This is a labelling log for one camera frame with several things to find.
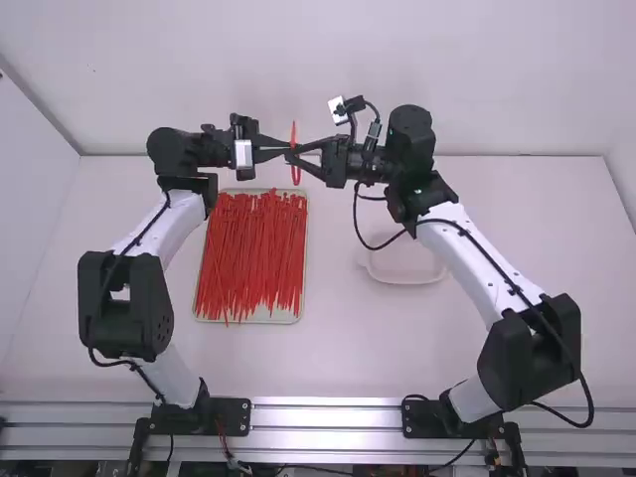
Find orange cable tie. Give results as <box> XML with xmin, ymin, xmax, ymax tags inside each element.
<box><xmin>289</xmin><ymin>120</ymin><xmax>303</xmax><ymax>187</ymax></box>

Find row of orange cable ties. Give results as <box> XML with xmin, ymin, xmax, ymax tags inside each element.
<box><xmin>195</xmin><ymin>187</ymin><xmax>309</xmax><ymax>328</ymax></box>

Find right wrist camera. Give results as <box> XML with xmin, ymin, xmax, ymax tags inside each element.
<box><xmin>326</xmin><ymin>95</ymin><xmax>350</xmax><ymax>125</ymax></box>

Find black cable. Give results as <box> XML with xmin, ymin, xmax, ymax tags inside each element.
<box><xmin>87</xmin><ymin>346</ymin><xmax>165</xmax><ymax>403</ymax></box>
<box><xmin>531</xmin><ymin>292</ymin><xmax>596</xmax><ymax>429</ymax></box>
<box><xmin>352</xmin><ymin>179</ymin><xmax>409</xmax><ymax>251</ymax></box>

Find pale tray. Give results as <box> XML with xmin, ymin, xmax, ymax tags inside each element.
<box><xmin>191</xmin><ymin>186</ymin><xmax>313</xmax><ymax>325</ymax></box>

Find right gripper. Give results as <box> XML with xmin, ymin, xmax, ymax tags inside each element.
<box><xmin>285</xmin><ymin>134</ymin><xmax>360</xmax><ymax>190</ymax></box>

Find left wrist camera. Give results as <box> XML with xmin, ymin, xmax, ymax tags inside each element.
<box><xmin>232</xmin><ymin>139</ymin><xmax>258</xmax><ymax>182</ymax></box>

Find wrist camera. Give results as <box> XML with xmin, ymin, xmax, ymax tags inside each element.
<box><xmin>326</xmin><ymin>95</ymin><xmax>350</xmax><ymax>125</ymax></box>
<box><xmin>232</xmin><ymin>139</ymin><xmax>258</xmax><ymax>182</ymax></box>

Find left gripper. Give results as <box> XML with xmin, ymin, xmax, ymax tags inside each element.
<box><xmin>188</xmin><ymin>112</ymin><xmax>298</xmax><ymax>170</ymax></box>

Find silver rails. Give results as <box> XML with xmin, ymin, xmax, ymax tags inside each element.
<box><xmin>0</xmin><ymin>396</ymin><xmax>636</xmax><ymax>456</ymax></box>

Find white dish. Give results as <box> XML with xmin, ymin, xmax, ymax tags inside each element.
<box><xmin>353</xmin><ymin>233</ymin><xmax>448</xmax><ymax>286</ymax></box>

